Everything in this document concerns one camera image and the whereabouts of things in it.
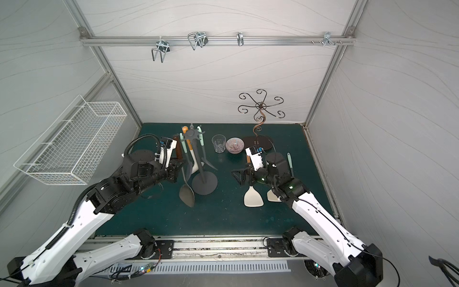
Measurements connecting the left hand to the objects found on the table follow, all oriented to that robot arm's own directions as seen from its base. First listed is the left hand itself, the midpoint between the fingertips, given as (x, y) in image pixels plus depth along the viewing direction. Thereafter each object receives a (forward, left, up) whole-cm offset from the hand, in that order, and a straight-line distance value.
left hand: (182, 160), depth 65 cm
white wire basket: (+4, +45, -1) cm, 45 cm away
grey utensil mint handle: (+10, -5, -13) cm, 17 cm away
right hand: (+3, -22, -9) cm, 24 cm away
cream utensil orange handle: (+7, -2, -7) cm, 10 cm away
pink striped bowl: (+31, -19, -30) cm, 47 cm away
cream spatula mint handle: (0, -38, -31) cm, 49 cm away
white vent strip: (-30, -6, -33) cm, 44 cm away
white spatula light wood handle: (-2, -28, -31) cm, 42 cm away
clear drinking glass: (+32, -9, -29) cm, 45 cm away
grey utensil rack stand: (+7, -3, -31) cm, 32 cm away
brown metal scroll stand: (+36, -36, -31) cm, 59 cm away
